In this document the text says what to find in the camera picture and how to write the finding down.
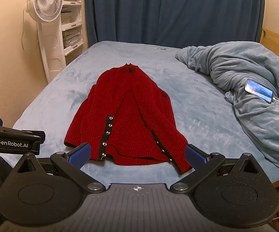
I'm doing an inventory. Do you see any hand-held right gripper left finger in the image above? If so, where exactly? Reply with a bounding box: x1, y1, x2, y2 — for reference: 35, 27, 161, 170
15, 142, 106, 194

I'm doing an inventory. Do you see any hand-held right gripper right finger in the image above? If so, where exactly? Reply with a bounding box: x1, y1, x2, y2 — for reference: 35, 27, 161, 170
170, 143, 261, 194

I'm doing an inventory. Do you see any red knit cardigan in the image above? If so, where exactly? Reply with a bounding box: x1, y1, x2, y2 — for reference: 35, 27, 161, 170
64, 63, 193, 175

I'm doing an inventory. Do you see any bed with blue fleece sheet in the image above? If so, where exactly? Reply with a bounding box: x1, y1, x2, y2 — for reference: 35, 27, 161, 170
0, 40, 279, 192

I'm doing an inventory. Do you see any smartphone with lit screen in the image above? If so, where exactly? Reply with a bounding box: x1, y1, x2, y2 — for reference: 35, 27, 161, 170
244, 78, 274, 104

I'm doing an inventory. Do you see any grey-blue fleece blanket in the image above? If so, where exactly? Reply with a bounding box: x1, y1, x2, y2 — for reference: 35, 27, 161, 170
175, 42, 279, 176

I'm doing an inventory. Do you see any stack of books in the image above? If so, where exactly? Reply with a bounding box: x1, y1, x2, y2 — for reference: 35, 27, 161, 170
62, 27, 81, 49

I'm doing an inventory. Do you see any white shelf unit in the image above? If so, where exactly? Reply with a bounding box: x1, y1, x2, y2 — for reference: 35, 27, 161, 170
59, 0, 85, 56

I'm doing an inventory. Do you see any dark blue curtain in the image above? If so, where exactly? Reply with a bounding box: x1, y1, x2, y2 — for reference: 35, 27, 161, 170
83, 0, 267, 49

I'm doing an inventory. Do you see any white fan power cord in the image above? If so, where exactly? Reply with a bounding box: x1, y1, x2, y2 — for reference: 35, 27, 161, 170
21, 7, 40, 54

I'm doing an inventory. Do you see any white pedestal fan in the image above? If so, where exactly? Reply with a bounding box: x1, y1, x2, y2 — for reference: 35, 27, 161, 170
24, 0, 67, 84

